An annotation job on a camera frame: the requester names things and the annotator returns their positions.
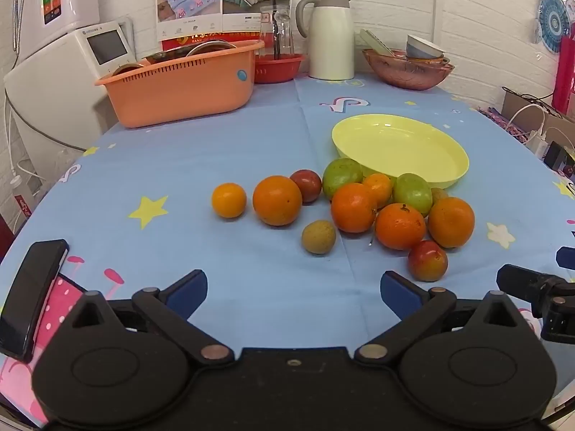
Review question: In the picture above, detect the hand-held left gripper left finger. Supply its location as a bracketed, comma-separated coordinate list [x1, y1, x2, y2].
[67, 269, 235, 367]

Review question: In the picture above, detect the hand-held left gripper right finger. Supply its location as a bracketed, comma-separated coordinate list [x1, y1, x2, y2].
[354, 270, 535, 367]

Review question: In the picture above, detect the red plum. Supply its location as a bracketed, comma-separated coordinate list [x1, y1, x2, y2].
[407, 240, 449, 283]
[290, 169, 323, 204]

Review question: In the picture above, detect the orange with stem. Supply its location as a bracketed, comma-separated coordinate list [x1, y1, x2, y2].
[375, 203, 427, 251]

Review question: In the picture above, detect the brown kiwi fruit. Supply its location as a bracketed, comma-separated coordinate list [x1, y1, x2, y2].
[301, 220, 337, 256]

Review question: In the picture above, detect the small orange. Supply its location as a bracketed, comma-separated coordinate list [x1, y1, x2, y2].
[362, 173, 394, 209]
[211, 182, 248, 219]

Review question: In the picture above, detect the green mango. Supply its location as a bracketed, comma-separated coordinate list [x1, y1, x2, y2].
[394, 173, 433, 217]
[322, 158, 364, 201]

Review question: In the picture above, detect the large orange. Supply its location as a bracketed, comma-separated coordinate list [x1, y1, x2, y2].
[252, 175, 303, 227]

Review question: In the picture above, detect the yellow plastic plate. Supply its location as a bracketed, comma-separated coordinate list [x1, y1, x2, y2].
[331, 113, 470, 189]

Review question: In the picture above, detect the black device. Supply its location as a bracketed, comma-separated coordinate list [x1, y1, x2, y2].
[543, 141, 575, 172]

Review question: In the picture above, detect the white charger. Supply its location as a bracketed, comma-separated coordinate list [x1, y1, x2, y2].
[525, 130, 547, 156]

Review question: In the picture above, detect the blue star-print tablecloth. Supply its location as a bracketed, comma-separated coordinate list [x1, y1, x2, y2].
[0, 73, 575, 427]

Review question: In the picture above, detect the patterned cloth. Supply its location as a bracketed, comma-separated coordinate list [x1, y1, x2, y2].
[476, 107, 531, 144]

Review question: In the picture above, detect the black smartphone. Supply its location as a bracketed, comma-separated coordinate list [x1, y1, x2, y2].
[0, 239, 69, 363]

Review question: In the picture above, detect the cardboard box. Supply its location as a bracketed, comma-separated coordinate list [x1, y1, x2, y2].
[501, 87, 575, 153]

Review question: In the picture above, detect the red box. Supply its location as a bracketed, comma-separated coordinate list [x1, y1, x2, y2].
[552, 31, 575, 115]

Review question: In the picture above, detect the white bottle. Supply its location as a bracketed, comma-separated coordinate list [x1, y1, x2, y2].
[10, 175, 36, 226]

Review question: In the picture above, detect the orange plastic basket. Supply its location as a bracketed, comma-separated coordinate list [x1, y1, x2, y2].
[94, 40, 266, 129]

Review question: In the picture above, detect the pink glass bowl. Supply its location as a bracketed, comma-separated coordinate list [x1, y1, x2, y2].
[362, 48, 455, 91]

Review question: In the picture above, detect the patterned bowl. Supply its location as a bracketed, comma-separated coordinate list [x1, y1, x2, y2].
[404, 54, 451, 66]

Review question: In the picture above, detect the red plastic basket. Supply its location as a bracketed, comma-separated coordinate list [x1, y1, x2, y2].
[254, 53, 306, 84]

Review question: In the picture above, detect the blue round paper fan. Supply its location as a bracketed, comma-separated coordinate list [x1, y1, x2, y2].
[534, 0, 575, 54]

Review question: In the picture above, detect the white appliance with screen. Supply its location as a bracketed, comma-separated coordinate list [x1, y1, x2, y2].
[4, 17, 136, 162]

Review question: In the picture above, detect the blue white bowl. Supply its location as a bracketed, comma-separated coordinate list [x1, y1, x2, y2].
[406, 34, 445, 60]

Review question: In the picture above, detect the white dish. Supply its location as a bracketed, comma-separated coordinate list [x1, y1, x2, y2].
[359, 28, 397, 57]

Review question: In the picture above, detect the white thermos jug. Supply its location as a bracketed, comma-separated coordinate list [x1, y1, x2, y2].
[295, 0, 355, 82]

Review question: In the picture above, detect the glass jar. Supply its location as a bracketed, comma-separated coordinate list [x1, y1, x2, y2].
[259, 4, 295, 60]

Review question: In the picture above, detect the white appliance cable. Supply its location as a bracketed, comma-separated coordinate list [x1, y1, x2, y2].
[4, 90, 86, 181]

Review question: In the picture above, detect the white wall conduit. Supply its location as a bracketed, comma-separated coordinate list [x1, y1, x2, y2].
[430, 0, 445, 44]

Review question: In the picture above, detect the metal flexible hose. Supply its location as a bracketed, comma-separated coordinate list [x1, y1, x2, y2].
[13, 0, 26, 55]

